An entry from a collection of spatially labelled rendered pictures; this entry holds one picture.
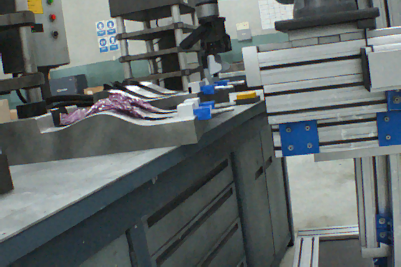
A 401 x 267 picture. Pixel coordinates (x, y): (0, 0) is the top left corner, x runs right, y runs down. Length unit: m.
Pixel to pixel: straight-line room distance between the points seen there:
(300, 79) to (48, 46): 1.35
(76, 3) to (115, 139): 7.83
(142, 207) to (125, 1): 4.63
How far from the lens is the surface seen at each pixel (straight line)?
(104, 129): 1.00
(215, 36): 1.36
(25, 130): 1.09
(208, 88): 1.28
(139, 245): 0.92
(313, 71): 0.96
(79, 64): 8.70
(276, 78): 0.96
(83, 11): 8.68
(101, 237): 0.81
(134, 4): 5.38
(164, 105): 1.29
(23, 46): 1.77
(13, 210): 0.70
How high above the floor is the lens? 0.98
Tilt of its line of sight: 7 degrees down
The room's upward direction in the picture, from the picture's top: 9 degrees counter-clockwise
